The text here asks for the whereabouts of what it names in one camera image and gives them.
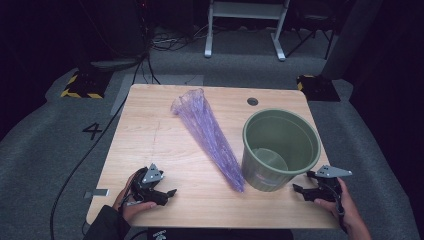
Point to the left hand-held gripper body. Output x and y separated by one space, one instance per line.
151 175

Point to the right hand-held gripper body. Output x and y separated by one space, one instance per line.
330 186

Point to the green plastic bin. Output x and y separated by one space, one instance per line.
283 133

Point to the purple plastic bag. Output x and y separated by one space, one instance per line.
206 133

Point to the person's left hand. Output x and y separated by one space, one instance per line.
133 210

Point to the person's right hand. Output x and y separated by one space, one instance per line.
348 210

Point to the grey tape piece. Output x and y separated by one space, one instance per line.
98 192

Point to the person's dark clothing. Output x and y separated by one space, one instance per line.
216 234

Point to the dark round table grommet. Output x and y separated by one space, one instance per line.
252 101

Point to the black tripod stand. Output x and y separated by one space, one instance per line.
308 40

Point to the dark equipment stand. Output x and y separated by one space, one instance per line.
110 30

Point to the black yellow striped base plate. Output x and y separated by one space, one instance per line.
86 85
318 88

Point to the grey upright post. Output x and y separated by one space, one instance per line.
350 36

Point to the white metal desk frame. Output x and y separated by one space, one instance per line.
246 10

